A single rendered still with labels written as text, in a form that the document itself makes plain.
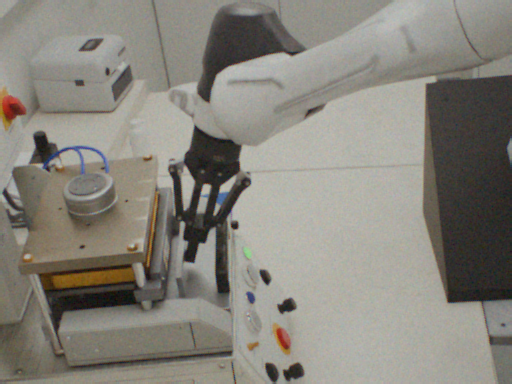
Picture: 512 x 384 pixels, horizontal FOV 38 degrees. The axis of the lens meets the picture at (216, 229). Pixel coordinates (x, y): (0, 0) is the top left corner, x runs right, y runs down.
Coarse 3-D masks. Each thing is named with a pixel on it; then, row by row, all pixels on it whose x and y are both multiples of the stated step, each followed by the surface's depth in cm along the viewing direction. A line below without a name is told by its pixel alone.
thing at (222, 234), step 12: (216, 228) 123; (228, 228) 125; (216, 240) 120; (228, 240) 122; (216, 252) 118; (228, 252) 119; (216, 264) 115; (228, 264) 117; (216, 276) 114; (228, 276) 114; (228, 288) 115
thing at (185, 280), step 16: (176, 240) 129; (208, 240) 127; (176, 256) 125; (208, 256) 124; (176, 272) 115; (192, 272) 121; (208, 272) 120; (176, 288) 118; (192, 288) 117; (208, 288) 117; (224, 304) 113; (48, 336) 116
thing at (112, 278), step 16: (64, 272) 111; (80, 272) 110; (96, 272) 110; (112, 272) 110; (128, 272) 110; (144, 272) 110; (48, 288) 112; (64, 288) 112; (80, 288) 112; (96, 288) 111; (112, 288) 111; (128, 288) 111
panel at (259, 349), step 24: (240, 240) 136; (240, 264) 130; (240, 288) 125; (264, 288) 136; (240, 312) 120; (264, 312) 130; (240, 336) 115; (264, 336) 124; (264, 360) 119; (288, 360) 129
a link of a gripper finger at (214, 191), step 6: (216, 174) 109; (222, 174) 109; (216, 180) 110; (216, 186) 111; (210, 192) 113; (216, 192) 112; (210, 198) 113; (216, 198) 113; (210, 204) 113; (210, 210) 114; (204, 216) 116; (210, 216) 115; (204, 222) 115; (210, 222) 115; (204, 228) 116; (210, 228) 115
